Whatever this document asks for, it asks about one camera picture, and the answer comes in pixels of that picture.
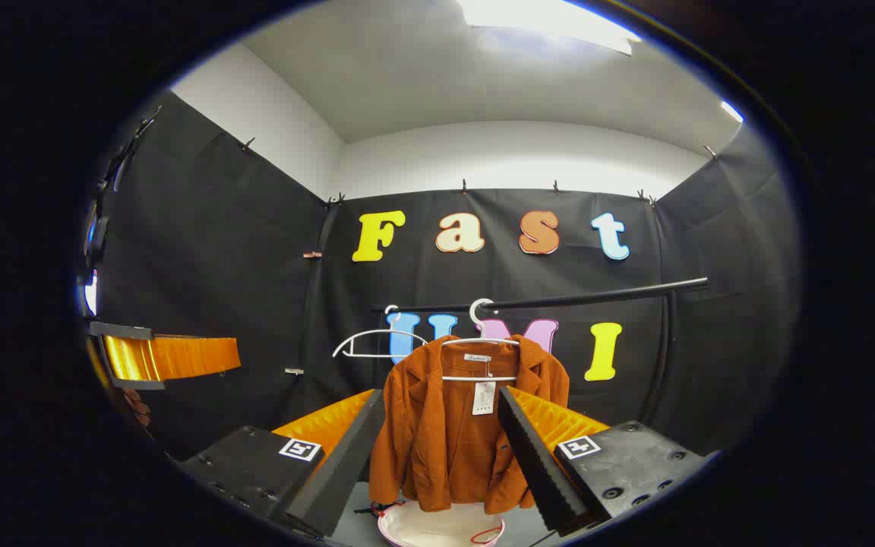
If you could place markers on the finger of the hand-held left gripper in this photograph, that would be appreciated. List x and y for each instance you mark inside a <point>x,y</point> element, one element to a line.
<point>187,355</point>

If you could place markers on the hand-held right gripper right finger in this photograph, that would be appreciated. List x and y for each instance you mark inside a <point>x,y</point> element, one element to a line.
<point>532,456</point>

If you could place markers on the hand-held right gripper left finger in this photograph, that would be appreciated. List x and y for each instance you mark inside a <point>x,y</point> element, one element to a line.
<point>346,463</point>

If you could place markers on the white paper hang tag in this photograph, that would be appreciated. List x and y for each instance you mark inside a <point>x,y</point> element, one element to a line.
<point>484,399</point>

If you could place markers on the white plastic clothes hanger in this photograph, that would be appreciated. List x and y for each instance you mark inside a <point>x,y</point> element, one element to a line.
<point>475,377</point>
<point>369,355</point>

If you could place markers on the white laundry hamper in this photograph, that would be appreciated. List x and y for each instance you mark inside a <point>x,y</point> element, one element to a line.
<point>437,528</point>

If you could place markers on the black clothes rack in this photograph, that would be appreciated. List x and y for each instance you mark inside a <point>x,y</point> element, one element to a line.
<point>597,297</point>

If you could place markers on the row of black cloth clips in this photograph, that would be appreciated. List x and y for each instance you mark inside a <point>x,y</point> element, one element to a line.
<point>464,184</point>

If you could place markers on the small ceiling light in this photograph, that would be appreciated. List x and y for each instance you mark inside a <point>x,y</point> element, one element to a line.
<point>732,112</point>

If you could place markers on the large ceiling light panel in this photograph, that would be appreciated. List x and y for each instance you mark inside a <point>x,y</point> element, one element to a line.
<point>544,19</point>

